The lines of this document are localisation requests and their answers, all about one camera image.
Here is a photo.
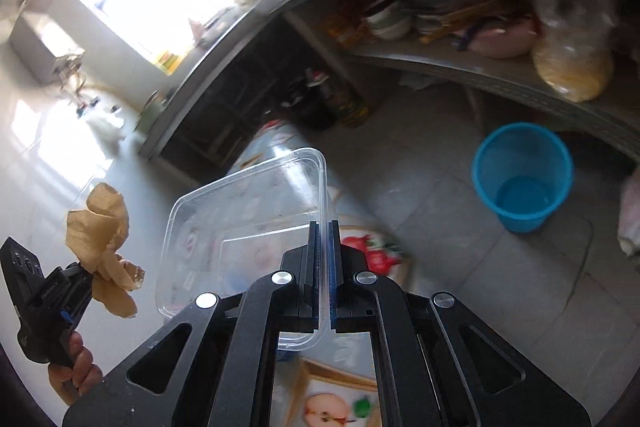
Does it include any brown paper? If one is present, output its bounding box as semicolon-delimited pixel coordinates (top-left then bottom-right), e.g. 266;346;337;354
65;182;145;319

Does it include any clear plastic food container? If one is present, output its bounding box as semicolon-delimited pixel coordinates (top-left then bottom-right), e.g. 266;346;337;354
155;147;329;351

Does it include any person's left hand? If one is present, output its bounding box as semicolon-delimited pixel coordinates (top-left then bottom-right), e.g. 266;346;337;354
48;332;103;407

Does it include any fruit-pattern tablecloth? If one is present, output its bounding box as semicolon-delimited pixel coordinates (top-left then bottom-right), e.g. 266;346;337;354
219;118;417;427

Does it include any cooking oil bottle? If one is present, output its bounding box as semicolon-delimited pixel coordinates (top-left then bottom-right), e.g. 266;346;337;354
307;69;370;128

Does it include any blue plastic waste basket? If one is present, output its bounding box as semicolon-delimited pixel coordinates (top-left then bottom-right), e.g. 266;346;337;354
471;122;574;234

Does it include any orange snack packet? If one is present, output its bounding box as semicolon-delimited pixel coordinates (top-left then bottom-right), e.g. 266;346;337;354
322;5;371;50

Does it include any stack of white bowls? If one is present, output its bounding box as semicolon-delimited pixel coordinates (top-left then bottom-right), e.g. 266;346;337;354
362;0;412;41

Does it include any white pink plastic bag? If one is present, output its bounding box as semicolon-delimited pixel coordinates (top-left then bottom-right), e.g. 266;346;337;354
617;167;640;258

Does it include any pink plastic basin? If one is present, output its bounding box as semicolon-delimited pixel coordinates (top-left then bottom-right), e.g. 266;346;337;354
460;17;538;60

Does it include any bag of yellow grain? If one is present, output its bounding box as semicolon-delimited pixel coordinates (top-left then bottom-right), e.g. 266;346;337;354
532;0;617;103

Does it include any white wall water heater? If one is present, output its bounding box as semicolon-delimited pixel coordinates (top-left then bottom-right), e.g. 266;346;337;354
9;11;85;86

